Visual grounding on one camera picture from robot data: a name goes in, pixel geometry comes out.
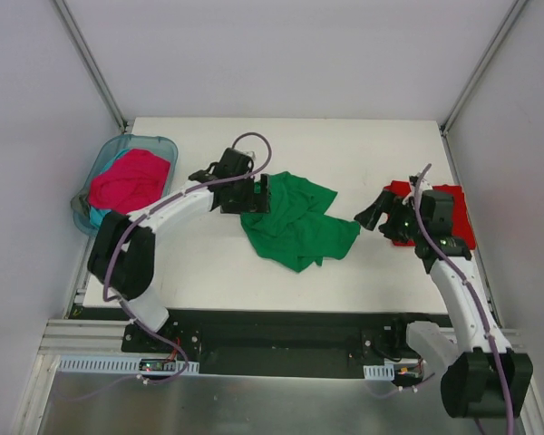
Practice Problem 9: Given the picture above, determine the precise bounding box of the right white cable duct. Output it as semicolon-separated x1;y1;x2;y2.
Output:
363;364;395;382

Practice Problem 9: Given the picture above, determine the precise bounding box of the blue plastic bin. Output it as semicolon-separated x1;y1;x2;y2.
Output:
73;134;179;237

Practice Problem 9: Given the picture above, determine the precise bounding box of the green t shirt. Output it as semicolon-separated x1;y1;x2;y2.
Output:
240;171;360;273

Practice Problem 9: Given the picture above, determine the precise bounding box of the left white cable duct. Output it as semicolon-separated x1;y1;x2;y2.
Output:
58;355;199;377

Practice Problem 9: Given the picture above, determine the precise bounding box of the pink t shirt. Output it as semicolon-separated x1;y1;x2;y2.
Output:
88;149;170;214

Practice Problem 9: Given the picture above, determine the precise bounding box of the corner aluminium post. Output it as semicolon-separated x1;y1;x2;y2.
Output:
51;0;128;133
440;0;530;137

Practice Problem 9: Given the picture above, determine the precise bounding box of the left corner aluminium post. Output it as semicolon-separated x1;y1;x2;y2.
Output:
51;0;128;133

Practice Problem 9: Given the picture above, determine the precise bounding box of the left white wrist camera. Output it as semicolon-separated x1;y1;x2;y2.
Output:
242;150;256;160

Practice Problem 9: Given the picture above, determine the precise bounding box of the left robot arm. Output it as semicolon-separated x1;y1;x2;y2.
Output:
87;148;270;353

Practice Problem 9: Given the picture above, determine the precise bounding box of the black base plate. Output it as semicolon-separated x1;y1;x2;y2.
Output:
121;309;451;379

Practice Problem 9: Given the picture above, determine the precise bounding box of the aluminium frame rail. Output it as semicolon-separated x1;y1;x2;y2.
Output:
39;318;525;363

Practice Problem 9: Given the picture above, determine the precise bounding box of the grey t shirt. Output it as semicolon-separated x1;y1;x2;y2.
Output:
70;188;91;218

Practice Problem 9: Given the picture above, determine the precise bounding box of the white cable duct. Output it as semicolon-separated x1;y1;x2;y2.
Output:
58;355;199;377
363;364;395;382

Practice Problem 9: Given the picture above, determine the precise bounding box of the folded red t shirt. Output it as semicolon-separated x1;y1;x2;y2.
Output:
384;180;476;250

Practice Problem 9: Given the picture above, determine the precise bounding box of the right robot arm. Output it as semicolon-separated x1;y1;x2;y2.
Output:
355;189;533;419

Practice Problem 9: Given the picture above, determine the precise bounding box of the right corner aluminium post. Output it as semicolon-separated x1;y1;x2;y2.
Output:
440;0;530;137

